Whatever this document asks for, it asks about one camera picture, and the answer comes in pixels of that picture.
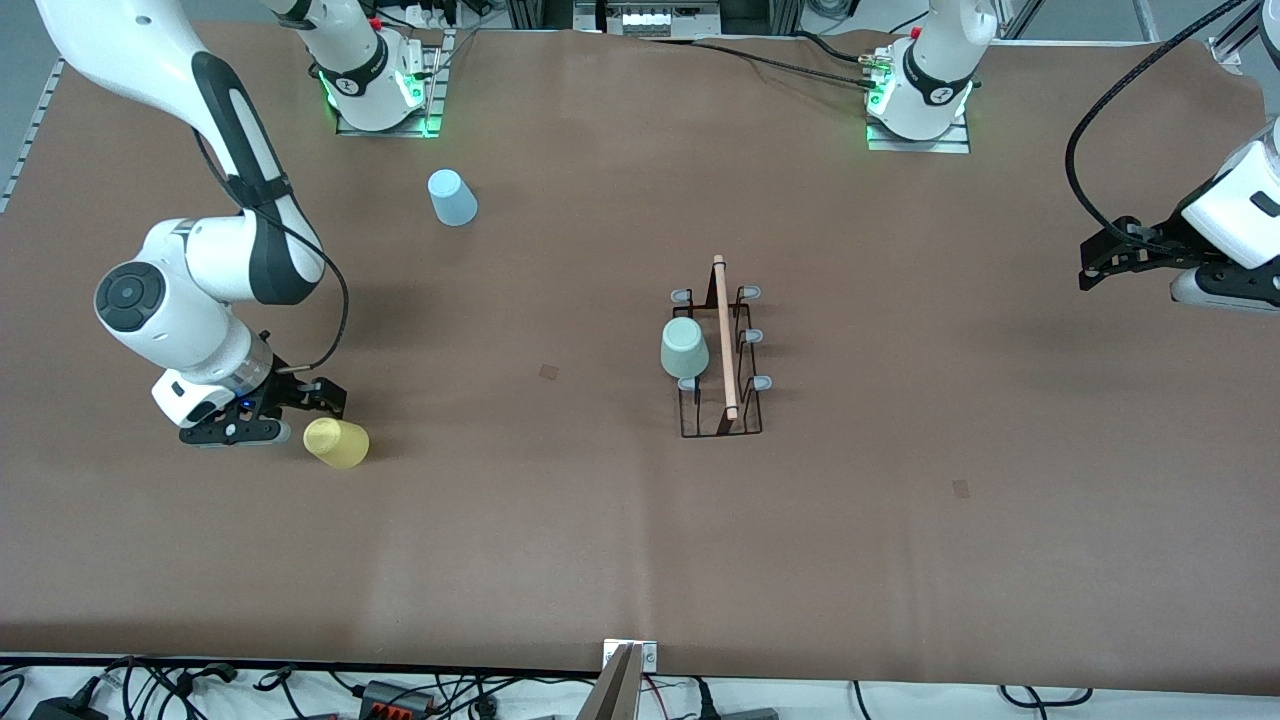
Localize yellow cup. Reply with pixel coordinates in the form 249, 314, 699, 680
303, 417, 370, 470

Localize pale green cup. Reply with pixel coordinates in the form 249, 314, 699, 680
660, 316, 711, 381

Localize black wire cup holder rack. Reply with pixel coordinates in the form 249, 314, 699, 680
668, 254, 774, 439

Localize light blue cup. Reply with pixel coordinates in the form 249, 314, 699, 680
427, 169, 479, 228

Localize brown table mat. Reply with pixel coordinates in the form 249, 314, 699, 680
0, 25, 1280, 693

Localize black box orange terminals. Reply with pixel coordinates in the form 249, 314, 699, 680
358, 680, 437, 717

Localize black power adapter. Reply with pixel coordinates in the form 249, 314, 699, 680
28, 693, 109, 720

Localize device with white connectors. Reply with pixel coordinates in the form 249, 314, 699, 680
575, 0, 721, 39

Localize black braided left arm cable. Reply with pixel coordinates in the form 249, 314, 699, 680
1064, 0, 1256, 251

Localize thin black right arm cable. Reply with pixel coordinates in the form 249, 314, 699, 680
195, 130, 351, 374

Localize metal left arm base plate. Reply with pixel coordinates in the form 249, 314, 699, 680
865, 50, 972, 154

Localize tangled black cable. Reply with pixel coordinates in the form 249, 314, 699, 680
100, 655, 241, 720

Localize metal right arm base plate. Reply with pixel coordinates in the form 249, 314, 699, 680
335, 28, 443, 138

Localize aluminium side rail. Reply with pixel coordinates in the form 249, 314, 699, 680
0, 60, 66, 216

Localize black cable behind mat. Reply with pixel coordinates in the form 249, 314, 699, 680
640, 33, 881, 93

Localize grey camera mount pole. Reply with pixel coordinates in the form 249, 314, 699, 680
578, 642, 646, 720

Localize black looped cable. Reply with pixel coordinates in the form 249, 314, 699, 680
1000, 684, 1093, 707

